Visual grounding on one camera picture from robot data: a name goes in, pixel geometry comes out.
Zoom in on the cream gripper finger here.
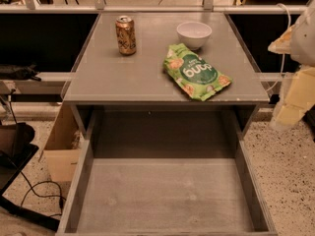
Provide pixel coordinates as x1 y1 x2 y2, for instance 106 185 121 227
270 66 315 131
268 26 294 54

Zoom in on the orange soda can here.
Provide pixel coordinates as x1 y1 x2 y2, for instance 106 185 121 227
115 15 137 55

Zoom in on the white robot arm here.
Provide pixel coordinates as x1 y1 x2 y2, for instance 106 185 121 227
268 2 315 131

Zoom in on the grey cabinet with top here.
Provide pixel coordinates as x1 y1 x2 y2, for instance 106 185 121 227
64 13 269 144

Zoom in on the open grey top drawer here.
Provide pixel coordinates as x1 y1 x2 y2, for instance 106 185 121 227
56 110 278 236

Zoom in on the green snack bag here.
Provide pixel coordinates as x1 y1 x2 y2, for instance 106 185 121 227
163 43 232 101

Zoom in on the white ceramic bowl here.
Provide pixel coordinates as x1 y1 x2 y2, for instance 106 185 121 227
176 22 213 50

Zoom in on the cardboard box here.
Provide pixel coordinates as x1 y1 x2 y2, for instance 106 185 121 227
41 104 81 182

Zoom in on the black cloth on shelf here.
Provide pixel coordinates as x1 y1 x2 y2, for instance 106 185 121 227
0 64 41 82

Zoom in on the black chair base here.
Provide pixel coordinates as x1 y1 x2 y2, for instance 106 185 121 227
0 123 59 232

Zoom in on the white hanging cable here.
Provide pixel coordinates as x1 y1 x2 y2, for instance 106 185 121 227
265 2 293 92

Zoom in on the metal railing frame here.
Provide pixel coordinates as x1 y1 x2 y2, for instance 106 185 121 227
0 0 315 16

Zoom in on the black floor cable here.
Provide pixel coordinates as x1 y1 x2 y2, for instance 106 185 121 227
0 149 67 218

